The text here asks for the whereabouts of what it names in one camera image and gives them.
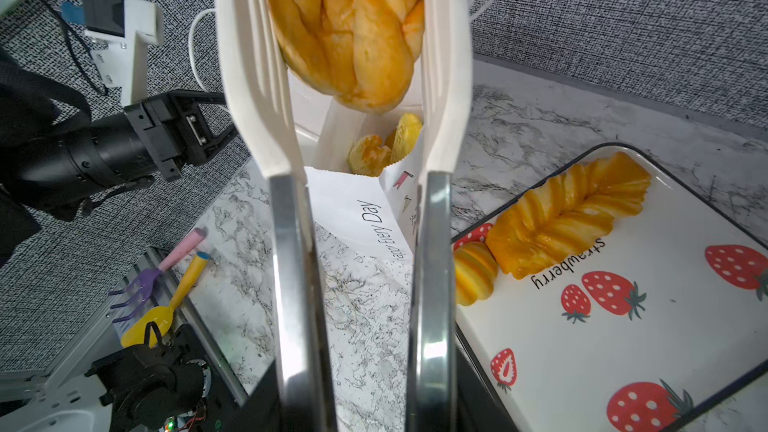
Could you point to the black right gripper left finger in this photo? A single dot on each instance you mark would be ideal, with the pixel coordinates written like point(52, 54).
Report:
point(261, 412)

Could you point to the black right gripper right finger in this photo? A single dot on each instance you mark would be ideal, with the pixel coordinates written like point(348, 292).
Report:
point(476, 411)

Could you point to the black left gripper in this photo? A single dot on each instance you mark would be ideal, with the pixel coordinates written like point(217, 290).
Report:
point(174, 131)

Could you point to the white slotted bread tongs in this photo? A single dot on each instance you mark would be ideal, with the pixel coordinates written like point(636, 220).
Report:
point(302, 354)

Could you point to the fake bread roll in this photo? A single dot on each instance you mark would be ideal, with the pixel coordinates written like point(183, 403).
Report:
point(369, 156)

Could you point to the round fake bread bottom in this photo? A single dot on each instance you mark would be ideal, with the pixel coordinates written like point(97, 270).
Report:
point(361, 52)

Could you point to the white paper gift bag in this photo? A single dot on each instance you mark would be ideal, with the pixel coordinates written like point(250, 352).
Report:
point(366, 210)

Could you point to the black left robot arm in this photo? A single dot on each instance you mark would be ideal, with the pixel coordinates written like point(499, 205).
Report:
point(56, 159)

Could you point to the long braided fake bread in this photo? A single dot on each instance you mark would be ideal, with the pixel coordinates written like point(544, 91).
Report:
point(567, 214)

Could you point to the yellow plastic scoop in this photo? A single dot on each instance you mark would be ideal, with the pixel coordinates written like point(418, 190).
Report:
point(155, 323)

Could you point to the purple plastic fork toy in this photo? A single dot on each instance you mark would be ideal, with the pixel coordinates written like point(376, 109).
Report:
point(140, 289)

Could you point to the white tray with black rim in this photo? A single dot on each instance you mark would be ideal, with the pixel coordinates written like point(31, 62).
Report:
point(647, 329)

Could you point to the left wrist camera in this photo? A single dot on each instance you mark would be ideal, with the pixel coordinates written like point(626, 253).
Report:
point(124, 30)

